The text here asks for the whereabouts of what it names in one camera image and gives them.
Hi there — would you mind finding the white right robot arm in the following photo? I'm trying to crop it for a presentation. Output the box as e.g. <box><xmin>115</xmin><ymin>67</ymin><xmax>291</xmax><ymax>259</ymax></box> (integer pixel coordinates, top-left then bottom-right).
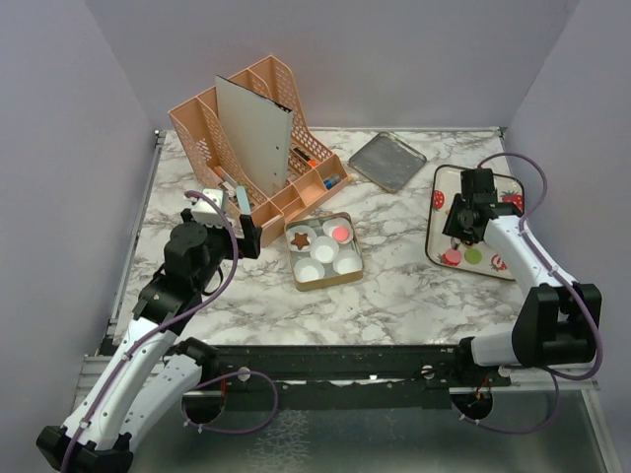
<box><xmin>443</xmin><ymin>169</ymin><xmax>603</xmax><ymax>385</ymax></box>

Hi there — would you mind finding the gold square cookie tin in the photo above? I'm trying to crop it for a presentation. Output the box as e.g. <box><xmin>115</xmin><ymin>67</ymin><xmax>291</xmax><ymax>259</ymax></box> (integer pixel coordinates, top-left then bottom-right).
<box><xmin>284</xmin><ymin>212</ymin><xmax>365</xmax><ymax>292</ymax></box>

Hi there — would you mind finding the grey square tin lid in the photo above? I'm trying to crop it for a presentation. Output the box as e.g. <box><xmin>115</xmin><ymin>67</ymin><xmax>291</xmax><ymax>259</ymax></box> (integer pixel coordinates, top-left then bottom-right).
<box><xmin>348</xmin><ymin>132</ymin><xmax>428</xmax><ymax>193</ymax></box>

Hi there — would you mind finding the green round macaron cookie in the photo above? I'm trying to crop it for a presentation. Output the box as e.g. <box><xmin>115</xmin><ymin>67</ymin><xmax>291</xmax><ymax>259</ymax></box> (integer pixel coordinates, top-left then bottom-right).
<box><xmin>464</xmin><ymin>247</ymin><xmax>483</xmax><ymax>265</ymax></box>

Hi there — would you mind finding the pink round macaron cookie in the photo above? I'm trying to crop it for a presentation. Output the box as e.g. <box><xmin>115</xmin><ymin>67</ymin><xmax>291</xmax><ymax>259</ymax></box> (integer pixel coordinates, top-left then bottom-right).
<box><xmin>331</xmin><ymin>227</ymin><xmax>350</xmax><ymax>242</ymax></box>

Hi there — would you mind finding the grey blue glue stick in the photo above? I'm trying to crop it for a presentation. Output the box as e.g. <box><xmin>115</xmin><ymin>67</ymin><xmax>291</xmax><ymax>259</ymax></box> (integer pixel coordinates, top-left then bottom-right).
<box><xmin>323</xmin><ymin>173</ymin><xmax>341</xmax><ymax>190</ymax></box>

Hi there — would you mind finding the black metal base rail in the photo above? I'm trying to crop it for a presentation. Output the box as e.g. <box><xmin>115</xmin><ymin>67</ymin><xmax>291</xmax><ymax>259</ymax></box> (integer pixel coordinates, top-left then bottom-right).
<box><xmin>182</xmin><ymin>343</ymin><xmax>510</xmax><ymax>414</ymax></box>

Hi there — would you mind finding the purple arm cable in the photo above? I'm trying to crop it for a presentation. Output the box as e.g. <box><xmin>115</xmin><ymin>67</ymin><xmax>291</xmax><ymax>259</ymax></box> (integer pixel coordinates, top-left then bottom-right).
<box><xmin>457</xmin><ymin>152</ymin><xmax>605</xmax><ymax>434</ymax></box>
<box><xmin>59</xmin><ymin>191</ymin><xmax>280</xmax><ymax>473</ymax></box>

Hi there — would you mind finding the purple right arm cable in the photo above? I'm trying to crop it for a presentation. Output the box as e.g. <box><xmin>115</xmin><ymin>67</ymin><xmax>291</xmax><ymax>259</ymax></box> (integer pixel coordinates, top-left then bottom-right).
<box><xmin>457</xmin><ymin>152</ymin><xmax>605</xmax><ymax>434</ymax></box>

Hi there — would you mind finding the white paper cupcake liner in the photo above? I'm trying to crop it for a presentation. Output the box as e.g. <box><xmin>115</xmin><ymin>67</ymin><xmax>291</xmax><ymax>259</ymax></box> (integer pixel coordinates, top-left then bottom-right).
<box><xmin>285</xmin><ymin>225</ymin><xmax>317</xmax><ymax>252</ymax></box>
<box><xmin>322</xmin><ymin>217</ymin><xmax>354</xmax><ymax>244</ymax></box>
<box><xmin>332</xmin><ymin>249</ymin><xmax>363</xmax><ymax>275</ymax></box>
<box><xmin>294</xmin><ymin>257</ymin><xmax>325</xmax><ymax>283</ymax></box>
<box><xmin>310</xmin><ymin>236</ymin><xmax>339</xmax><ymax>264</ymax></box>

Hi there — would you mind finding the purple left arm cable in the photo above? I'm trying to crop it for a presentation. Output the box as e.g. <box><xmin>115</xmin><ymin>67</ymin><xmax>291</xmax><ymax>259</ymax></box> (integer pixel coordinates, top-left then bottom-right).
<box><xmin>59</xmin><ymin>191</ymin><xmax>280</xmax><ymax>473</ymax></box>

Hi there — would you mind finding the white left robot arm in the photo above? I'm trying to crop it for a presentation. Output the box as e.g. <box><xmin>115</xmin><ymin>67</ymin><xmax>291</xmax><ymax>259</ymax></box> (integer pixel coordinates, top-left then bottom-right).
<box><xmin>36</xmin><ymin>209</ymin><xmax>262</xmax><ymax>472</ymax></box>

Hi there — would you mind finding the strawberry pattern serving tray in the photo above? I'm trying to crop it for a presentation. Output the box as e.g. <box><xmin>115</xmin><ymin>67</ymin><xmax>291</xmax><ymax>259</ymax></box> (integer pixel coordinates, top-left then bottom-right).
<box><xmin>425</xmin><ymin>165</ymin><xmax>525</xmax><ymax>281</ymax></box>

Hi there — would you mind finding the orange black marker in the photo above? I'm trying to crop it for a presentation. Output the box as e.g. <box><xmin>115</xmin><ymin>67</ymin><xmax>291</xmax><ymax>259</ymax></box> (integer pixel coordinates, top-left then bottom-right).
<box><xmin>292</xmin><ymin>146</ymin><xmax>318</xmax><ymax>168</ymax></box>

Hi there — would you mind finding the peach plastic file organizer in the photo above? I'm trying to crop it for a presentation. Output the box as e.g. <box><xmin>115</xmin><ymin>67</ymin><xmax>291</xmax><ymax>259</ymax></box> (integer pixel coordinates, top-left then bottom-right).
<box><xmin>169</xmin><ymin>55</ymin><xmax>351</xmax><ymax>246</ymax></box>

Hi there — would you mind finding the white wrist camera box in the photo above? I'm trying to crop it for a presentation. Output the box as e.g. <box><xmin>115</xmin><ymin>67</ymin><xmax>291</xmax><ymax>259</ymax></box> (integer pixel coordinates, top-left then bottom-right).
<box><xmin>186</xmin><ymin>188</ymin><xmax>229</xmax><ymax>228</ymax></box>

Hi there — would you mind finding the brown star cookie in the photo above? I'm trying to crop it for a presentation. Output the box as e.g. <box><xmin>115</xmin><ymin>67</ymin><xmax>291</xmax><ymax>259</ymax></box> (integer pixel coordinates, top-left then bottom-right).
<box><xmin>291</xmin><ymin>233</ymin><xmax>311</xmax><ymax>251</ymax></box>

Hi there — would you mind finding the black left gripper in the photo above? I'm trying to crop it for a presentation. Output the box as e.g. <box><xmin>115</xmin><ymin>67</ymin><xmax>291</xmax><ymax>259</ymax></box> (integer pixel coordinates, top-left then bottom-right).
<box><xmin>183</xmin><ymin>208</ymin><xmax>261</xmax><ymax>291</ymax></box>

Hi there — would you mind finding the light blue eraser case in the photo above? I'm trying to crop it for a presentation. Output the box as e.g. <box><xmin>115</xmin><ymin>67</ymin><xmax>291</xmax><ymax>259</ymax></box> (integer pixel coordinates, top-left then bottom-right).
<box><xmin>236</xmin><ymin>185</ymin><xmax>251</xmax><ymax>215</ymax></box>

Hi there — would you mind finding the grey document folder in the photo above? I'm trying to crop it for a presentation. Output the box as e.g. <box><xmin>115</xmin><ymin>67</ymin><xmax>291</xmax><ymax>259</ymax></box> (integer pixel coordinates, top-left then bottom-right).
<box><xmin>215</xmin><ymin>76</ymin><xmax>294</xmax><ymax>197</ymax></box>

